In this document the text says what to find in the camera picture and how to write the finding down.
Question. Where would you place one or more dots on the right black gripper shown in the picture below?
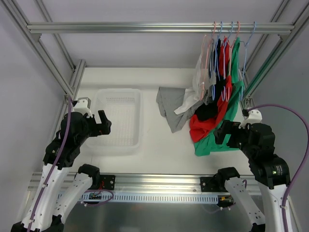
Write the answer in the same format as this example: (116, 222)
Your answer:
(230, 135)

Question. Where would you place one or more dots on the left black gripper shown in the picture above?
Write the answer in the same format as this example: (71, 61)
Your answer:
(95, 126)

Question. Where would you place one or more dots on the pink wire hanger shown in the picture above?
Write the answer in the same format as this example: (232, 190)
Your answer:
(204, 60)

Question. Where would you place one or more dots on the white tank top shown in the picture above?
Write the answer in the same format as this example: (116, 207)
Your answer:
(192, 94)

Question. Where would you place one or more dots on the blue hanger with grey top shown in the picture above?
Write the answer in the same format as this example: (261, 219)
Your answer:
(214, 65)

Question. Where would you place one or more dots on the grey tank top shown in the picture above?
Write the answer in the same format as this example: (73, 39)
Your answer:
(168, 100)

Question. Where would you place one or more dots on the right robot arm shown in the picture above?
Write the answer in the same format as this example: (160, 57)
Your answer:
(256, 141)

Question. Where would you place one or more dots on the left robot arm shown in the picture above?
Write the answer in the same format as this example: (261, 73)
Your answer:
(49, 211)

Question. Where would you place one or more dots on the red tank top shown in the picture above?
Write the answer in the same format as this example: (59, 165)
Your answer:
(201, 129)

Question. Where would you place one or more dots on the black tank top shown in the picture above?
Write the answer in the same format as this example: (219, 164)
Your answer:
(208, 108)

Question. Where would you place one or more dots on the blue hanger with black top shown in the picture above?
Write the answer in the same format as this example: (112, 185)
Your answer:
(223, 64)

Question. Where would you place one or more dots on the green tank top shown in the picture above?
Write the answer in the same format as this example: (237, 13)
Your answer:
(205, 146)

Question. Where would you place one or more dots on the pink hanger with green top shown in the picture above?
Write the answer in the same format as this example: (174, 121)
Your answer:
(232, 47)

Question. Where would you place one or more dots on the white plastic basket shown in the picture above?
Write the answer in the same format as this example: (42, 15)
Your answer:
(123, 107)

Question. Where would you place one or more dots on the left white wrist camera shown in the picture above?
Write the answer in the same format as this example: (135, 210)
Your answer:
(82, 107)

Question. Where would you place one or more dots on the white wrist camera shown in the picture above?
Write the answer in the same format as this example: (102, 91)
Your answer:
(251, 117)
(82, 107)

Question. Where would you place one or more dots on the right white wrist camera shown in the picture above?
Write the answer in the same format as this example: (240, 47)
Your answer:
(251, 117)

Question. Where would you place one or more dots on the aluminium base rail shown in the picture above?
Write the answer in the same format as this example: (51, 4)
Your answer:
(152, 183)

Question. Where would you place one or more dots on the white slotted cable duct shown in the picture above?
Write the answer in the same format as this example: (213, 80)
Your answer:
(122, 197)

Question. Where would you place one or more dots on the empty blue wire hanger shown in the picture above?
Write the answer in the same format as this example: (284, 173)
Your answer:
(246, 44)

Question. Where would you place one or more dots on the aluminium hanging rail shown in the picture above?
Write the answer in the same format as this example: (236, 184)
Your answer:
(144, 27)

